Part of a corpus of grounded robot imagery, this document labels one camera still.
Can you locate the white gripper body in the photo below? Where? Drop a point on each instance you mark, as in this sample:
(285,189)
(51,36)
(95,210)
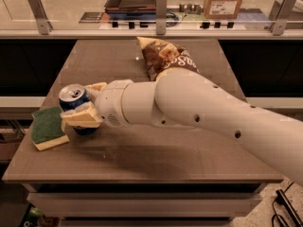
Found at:
(110,104)

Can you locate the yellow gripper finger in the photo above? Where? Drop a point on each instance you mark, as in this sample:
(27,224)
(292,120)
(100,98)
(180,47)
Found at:
(94,89)
(82,116)

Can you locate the blue pepsi can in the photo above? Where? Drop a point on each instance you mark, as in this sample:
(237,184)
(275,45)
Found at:
(72,96)

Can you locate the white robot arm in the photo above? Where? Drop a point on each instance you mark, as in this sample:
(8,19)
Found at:
(184,99)

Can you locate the green yellow sponge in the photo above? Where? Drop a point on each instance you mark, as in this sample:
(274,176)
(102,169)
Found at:
(48,129)

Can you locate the brown chip bag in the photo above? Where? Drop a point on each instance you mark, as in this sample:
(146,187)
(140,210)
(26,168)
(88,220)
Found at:
(160,55)

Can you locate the cardboard box with label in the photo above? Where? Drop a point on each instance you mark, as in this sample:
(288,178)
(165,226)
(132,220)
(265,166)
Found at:
(221,9)

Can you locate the black power strip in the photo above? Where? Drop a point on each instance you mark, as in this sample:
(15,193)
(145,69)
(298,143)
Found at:
(282,199)

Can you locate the left metal glass bracket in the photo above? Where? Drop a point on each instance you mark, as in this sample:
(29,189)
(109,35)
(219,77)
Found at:
(42,22)

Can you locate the metal glass bracket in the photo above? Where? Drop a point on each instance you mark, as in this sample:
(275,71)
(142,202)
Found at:
(42,22)
(161,16)
(279,24)

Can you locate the middle metal glass bracket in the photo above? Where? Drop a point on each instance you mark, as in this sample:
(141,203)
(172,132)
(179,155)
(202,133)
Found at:
(161,16)

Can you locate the right metal glass bracket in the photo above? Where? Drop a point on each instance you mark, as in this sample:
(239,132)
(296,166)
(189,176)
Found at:
(279,24)

